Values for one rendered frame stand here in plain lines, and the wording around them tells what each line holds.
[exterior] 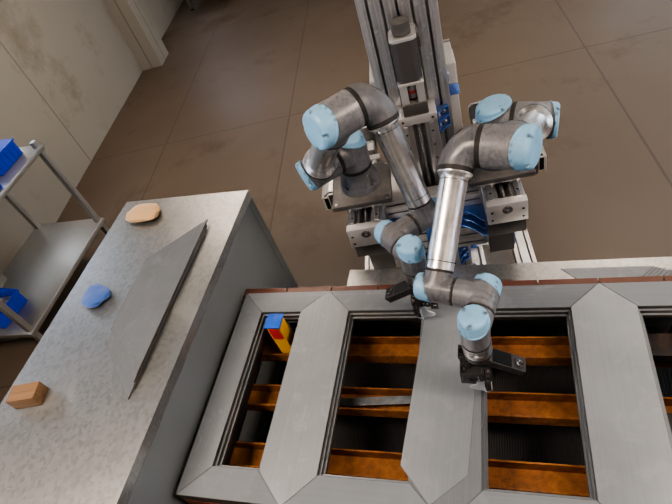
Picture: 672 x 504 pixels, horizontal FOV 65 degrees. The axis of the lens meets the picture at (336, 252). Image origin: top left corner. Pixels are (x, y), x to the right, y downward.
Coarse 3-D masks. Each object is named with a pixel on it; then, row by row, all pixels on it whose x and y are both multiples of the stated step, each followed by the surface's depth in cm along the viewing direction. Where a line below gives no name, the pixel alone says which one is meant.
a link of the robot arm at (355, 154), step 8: (352, 136) 180; (360, 136) 180; (352, 144) 178; (360, 144) 180; (344, 152) 179; (352, 152) 180; (360, 152) 181; (368, 152) 187; (344, 160) 180; (352, 160) 181; (360, 160) 183; (368, 160) 187; (344, 168) 182; (352, 168) 185; (360, 168) 185
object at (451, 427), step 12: (408, 420) 149; (420, 420) 148; (432, 420) 147; (444, 420) 146; (456, 420) 146; (468, 420) 145; (408, 432) 147; (420, 432) 146; (432, 432) 145; (444, 432) 144; (456, 432) 143; (468, 432) 142
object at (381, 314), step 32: (288, 320) 191; (352, 320) 182; (256, 352) 184; (576, 352) 151; (576, 384) 146; (480, 416) 144; (224, 448) 162; (480, 448) 139; (384, 480) 141; (480, 480) 133
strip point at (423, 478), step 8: (400, 464) 142; (408, 472) 140; (416, 472) 139; (424, 472) 138; (432, 472) 138; (440, 472) 137; (448, 472) 137; (416, 480) 138; (424, 480) 137; (432, 480) 137; (440, 480) 136; (448, 480) 136; (456, 480) 135; (424, 488) 136; (432, 488) 135; (440, 488) 135; (448, 488) 134; (424, 496) 134; (432, 496) 134; (440, 496) 133
